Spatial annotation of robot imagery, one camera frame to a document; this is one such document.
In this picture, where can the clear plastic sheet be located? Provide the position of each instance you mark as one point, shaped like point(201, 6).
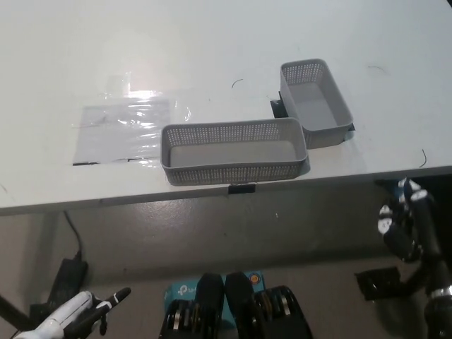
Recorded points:
point(123, 130)

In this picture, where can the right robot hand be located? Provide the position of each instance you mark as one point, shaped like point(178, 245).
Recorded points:
point(400, 236)

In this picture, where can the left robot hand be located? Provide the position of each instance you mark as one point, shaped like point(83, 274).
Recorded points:
point(67, 312)

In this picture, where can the long grey perforated basket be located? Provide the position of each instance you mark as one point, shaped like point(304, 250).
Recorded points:
point(233, 173)

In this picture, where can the teal cardboard router box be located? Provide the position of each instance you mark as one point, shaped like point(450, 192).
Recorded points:
point(182, 287)

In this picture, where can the short grey perforated basket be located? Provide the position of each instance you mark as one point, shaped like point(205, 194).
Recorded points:
point(314, 106)

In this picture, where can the black power adapter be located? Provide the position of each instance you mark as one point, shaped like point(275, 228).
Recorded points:
point(69, 279)

